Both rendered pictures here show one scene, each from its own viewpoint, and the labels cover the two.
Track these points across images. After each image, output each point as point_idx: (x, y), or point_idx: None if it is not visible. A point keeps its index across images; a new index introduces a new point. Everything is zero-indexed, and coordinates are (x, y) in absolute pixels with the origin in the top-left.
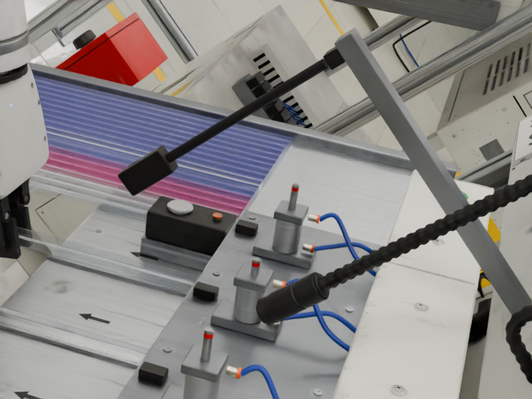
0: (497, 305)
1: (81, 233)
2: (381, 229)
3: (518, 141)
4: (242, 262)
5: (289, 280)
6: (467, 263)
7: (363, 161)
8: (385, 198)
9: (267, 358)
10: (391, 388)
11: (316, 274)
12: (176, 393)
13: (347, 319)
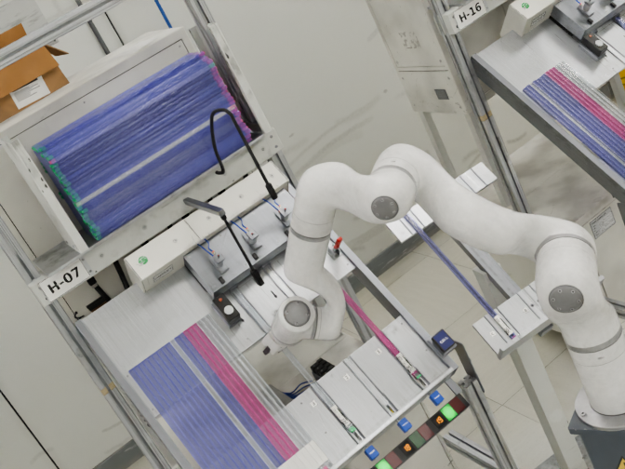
0: (183, 212)
1: (254, 339)
2: (145, 301)
3: (72, 287)
4: (234, 266)
5: (227, 253)
6: (176, 228)
7: (107, 347)
8: (125, 318)
9: (256, 228)
10: (242, 197)
11: (268, 184)
12: (287, 222)
13: (224, 232)
